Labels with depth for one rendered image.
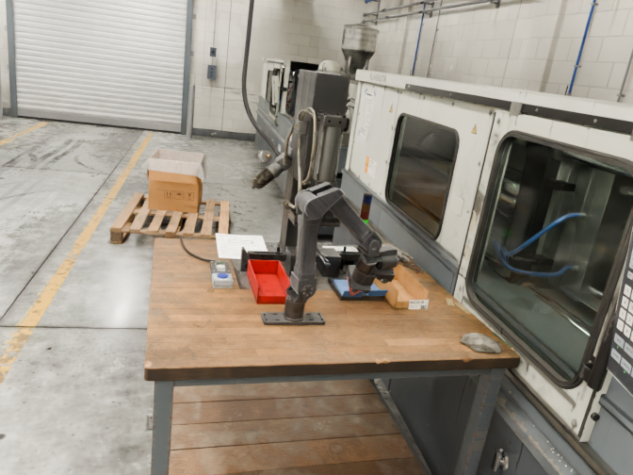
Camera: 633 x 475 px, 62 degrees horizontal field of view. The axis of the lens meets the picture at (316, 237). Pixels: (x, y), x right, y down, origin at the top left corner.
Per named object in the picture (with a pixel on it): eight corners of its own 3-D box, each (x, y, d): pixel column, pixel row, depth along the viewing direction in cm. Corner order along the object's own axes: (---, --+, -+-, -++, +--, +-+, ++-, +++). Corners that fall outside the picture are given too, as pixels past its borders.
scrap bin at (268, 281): (256, 303, 174) (258, 287, 172) (246, 274, 197) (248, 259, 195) (291, 303, 177) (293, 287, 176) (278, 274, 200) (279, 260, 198)
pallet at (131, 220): (134, 205, 562) (135, 192, 558) (228, 213, 580) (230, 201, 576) (109, 243, 450) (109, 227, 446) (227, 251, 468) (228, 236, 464)
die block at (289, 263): (288, 276, 200) (290, 257, 198) (283, 266, 209) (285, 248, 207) (337, 277, 206) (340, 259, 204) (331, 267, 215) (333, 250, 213)
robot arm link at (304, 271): (307, 288, 169) (316, 190, 158) (316, 298, 163) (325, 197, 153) (289, 290, 167) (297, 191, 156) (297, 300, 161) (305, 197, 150)
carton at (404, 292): (394, 311, 185) (397, 290, 182) (369, 282, 208) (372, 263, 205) (427, 311, 188) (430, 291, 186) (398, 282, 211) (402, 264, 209)
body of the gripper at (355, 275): (365, 269, 182) (371, 255, 177) (369, 293, 176) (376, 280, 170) (347, 268, 181) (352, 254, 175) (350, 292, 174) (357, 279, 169)
